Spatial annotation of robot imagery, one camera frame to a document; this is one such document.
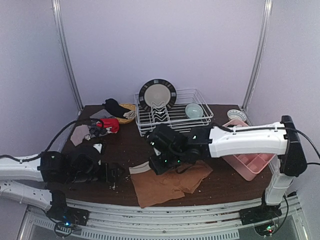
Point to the brown underwear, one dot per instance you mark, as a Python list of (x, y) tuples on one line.
[(152, 189)]

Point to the light blue ceramic bowl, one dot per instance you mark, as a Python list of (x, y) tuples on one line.
[(193, 111)]

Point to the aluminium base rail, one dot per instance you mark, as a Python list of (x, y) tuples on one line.
[(202, 222)]

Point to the blue patterned yellow bowl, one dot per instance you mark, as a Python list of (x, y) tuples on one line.
[(234, 114)]

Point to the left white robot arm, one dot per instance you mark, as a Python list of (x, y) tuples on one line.
[(46, 167)]

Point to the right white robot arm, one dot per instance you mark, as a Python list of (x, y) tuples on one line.
[(280, 138)]

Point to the beige underwear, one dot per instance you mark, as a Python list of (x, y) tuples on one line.
[(79, 134)]

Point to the left aluminium frame post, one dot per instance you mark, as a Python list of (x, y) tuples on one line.
[(58, 18)]

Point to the right aluminium frame post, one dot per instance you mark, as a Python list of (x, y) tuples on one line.
[(265, 23)]

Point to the dark rimmed beige plate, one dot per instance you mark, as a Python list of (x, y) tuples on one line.
[(156, 92)]

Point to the red underwear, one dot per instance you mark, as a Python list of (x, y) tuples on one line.
[(110, 124)]

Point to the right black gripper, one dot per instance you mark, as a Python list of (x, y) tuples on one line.
[(157, 164)]

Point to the pink divided organizer box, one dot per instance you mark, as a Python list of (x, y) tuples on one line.
[(249, 165)]

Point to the aluminium frame post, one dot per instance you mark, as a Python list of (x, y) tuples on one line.
[(265, 23), (58, 18)]

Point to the black cloth on plate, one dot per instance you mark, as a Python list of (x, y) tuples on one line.
[(113, 107)]

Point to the beige white socks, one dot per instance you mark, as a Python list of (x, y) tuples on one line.
[(130, 114)]

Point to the white wire dish rack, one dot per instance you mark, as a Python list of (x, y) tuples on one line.
[(174, 117)]

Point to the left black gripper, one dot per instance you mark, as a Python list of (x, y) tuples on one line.
[(110, 173)]

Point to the grey striped underwear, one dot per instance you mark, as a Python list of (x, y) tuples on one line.
[(102, 114)]

